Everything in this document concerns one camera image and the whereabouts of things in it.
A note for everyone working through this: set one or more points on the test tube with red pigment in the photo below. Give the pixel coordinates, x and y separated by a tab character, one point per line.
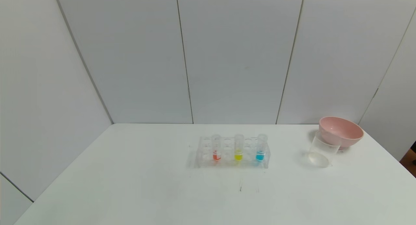
216	155

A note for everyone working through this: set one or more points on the test tube with yellow pigment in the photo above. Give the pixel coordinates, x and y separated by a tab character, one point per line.
238	156

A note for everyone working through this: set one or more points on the clear acrylic test tube rack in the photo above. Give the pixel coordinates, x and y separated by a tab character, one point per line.
227	160

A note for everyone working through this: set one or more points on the test tube with blue pigment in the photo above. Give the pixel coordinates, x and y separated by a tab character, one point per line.
260	156

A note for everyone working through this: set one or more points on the clear plastic beaker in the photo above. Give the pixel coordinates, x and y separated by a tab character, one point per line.
320	156

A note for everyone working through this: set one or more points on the pink bowl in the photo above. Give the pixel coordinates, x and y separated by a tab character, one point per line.
341	134

